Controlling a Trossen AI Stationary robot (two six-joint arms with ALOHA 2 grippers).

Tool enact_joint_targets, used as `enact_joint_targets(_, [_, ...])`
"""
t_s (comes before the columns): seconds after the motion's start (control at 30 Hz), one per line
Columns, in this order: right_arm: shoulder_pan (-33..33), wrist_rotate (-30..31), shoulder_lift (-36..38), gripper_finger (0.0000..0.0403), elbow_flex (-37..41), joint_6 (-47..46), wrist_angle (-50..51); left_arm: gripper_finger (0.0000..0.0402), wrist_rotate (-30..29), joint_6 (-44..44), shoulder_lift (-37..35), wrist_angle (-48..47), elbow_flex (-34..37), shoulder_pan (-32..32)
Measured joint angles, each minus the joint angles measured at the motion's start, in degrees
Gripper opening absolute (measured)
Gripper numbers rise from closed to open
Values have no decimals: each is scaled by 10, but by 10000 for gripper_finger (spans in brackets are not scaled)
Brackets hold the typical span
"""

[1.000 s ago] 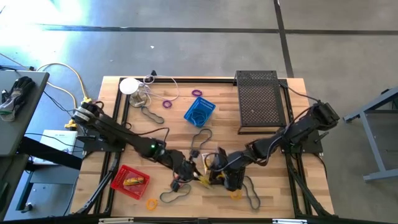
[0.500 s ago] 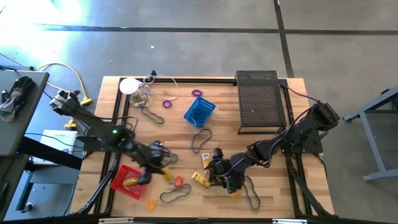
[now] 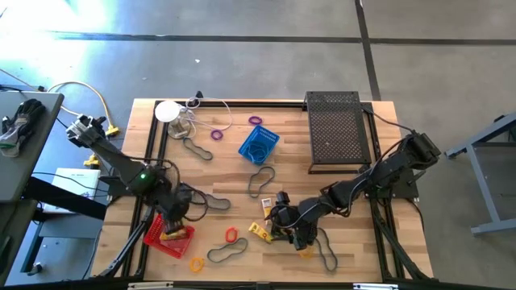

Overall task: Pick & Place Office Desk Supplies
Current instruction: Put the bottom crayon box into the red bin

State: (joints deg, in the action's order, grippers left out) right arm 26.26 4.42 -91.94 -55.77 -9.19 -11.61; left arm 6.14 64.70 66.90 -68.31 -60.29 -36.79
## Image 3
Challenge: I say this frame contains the grey side table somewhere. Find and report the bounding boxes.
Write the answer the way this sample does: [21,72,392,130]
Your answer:
[0,91,65,205]

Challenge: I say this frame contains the silver metal bracket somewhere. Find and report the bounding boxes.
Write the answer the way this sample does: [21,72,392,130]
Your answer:
[353,283,399,290]
[127,281,174,290]

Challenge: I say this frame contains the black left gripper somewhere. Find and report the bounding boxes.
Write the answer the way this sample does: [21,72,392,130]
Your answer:
[157,185,194,237]

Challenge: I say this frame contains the white cable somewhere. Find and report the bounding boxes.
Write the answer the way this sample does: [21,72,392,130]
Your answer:
[177,96,234,138]

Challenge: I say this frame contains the black grey work gloves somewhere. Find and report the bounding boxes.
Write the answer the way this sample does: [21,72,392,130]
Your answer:
[0,98,47,158]

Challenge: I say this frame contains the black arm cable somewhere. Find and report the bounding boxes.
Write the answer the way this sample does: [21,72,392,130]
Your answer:
[360,102,414,134]

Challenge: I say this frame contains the grey metal table frame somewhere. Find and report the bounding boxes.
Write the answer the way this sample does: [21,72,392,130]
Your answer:
[445,111,516,238]

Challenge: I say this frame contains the white flat box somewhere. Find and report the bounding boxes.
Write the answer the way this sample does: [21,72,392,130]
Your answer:
[42,167,102,213]

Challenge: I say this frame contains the black plastic basket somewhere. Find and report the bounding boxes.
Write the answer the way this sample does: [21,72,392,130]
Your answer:
[272,203,318,246]

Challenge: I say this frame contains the black perforated metal shelf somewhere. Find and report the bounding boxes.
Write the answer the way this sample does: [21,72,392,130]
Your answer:
[302,90,372,175]

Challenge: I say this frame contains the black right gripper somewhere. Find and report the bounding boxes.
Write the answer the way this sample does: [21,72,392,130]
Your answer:
[276,192,323,251]

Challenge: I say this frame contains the black side table beam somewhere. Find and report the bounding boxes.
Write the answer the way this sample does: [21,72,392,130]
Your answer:
[22,176,109,222]

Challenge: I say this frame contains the white disc metal stand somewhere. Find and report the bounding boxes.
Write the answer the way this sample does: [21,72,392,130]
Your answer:
[154,100,191,140]

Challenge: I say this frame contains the red plastic basket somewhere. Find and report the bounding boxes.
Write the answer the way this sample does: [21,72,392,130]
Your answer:
[143,213,196,259]

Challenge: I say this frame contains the blue plastic basket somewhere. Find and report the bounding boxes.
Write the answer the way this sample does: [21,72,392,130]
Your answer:
[238,125,281,167]

